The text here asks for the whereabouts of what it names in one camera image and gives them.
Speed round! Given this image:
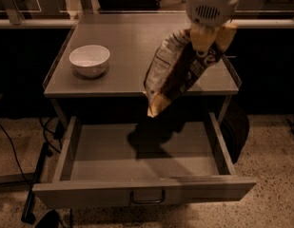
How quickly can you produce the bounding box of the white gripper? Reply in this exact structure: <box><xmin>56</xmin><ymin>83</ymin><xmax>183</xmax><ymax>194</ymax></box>
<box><xmin>186</xmin><ymin>0</ymin><xmax>240</xmax><ymax>58</ymax></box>

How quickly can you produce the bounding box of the brown chip bag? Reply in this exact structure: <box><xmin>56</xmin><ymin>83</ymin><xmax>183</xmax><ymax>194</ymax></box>
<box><xmin>144</xmin><ymin>28</ymin><xmax>225</xmax><ymax>118</ymax></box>

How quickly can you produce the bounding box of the open grey drawer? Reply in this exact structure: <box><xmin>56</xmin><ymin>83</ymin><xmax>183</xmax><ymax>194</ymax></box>
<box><xmin>33</xmin><ymin>114</ymin><xmax>256</xmax><ymax>209</ymax></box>

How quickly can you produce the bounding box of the white ceramic bowl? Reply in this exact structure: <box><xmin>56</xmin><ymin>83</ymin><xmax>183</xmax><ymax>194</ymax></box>
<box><xmin>69</xmin><ymin>45</ymin><xmax>110</xmax><ymax>78</ymax></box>

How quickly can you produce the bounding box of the black wheeled stand base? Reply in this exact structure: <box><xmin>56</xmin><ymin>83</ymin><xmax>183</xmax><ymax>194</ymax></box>
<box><xmin>20</xmin><ymin>142</ymin><xmax>54</xmax><ymax>225</ymax></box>

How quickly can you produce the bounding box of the black drawer handle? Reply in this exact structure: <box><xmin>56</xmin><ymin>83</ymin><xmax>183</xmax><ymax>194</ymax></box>
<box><xmin>130</xmin><ymin>190</ymin><xmax>166</xmax><ymax>205</ymax></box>

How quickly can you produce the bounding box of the black cable on floor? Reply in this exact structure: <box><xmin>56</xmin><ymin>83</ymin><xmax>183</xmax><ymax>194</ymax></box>
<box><xmin>0</xmin><ymin>119</ymin><xmax>35</xmax><ymax>188</ymax></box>

